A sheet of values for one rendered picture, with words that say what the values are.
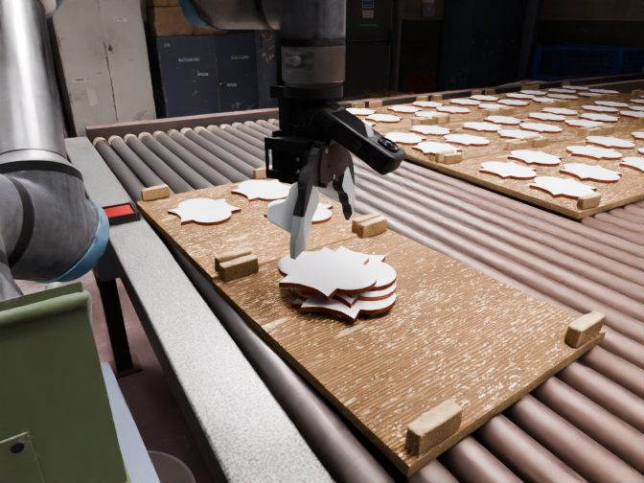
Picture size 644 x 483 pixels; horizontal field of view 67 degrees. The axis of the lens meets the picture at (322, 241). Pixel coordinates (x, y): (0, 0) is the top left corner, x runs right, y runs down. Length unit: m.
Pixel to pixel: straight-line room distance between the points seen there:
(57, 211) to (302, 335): 0.32
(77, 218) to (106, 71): 4.81
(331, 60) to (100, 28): 4.90
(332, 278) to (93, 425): 0.34
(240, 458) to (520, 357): 0.33
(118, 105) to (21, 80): 4.77
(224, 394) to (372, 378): 0.16
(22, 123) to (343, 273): 0.44
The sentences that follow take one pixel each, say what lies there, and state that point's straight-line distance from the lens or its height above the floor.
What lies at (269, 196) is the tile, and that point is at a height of 0.94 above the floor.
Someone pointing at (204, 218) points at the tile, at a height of 0.94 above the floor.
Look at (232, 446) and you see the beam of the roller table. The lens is 0.52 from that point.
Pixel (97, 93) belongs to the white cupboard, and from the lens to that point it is 5.45.
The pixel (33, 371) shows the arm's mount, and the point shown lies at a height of 1.06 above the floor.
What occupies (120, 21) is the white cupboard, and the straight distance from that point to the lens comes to 5.48.
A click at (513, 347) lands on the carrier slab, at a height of 0.94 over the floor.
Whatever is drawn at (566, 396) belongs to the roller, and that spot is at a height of 0.92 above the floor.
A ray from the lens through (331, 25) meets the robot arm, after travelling 0.58.
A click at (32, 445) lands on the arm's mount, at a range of 0.47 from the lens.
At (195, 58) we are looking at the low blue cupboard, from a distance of 5.73.
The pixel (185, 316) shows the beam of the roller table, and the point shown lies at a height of 0.92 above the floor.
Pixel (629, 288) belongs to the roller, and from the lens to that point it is 0.89.
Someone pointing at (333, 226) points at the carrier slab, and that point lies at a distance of 0.92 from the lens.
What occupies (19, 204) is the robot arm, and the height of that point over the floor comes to 1.11.
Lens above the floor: 1.29
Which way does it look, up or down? 25 degrees down
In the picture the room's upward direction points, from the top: straight up
